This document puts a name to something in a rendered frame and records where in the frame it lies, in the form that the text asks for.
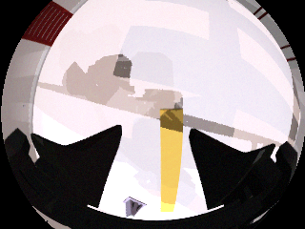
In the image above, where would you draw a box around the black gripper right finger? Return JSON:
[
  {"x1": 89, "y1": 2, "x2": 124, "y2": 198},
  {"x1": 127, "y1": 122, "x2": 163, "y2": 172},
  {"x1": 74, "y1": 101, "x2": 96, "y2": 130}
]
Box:
[{"x1": 188, "y1": 129, "x2": 275, "y2": 210}]

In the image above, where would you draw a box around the yellow bar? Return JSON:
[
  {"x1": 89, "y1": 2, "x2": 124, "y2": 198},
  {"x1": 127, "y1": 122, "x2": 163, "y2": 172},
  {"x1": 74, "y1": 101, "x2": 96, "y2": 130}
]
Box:
[{"x1": 160, "y1": 110, "x2": 183, "y2": 213}]

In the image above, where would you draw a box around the grey triangular wedge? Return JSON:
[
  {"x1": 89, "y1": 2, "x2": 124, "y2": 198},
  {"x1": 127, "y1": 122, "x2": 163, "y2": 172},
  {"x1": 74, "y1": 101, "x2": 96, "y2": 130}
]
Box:
[{"x1": 123, "y1": 196, "x2": 146, "y2": 217}]

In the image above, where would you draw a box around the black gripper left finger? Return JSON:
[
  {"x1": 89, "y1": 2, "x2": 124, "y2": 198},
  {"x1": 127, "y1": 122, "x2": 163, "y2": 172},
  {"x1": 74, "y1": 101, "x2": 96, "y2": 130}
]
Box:
[{"x1": 30, "y1": 125, "x2": 122, "y2": 207}]

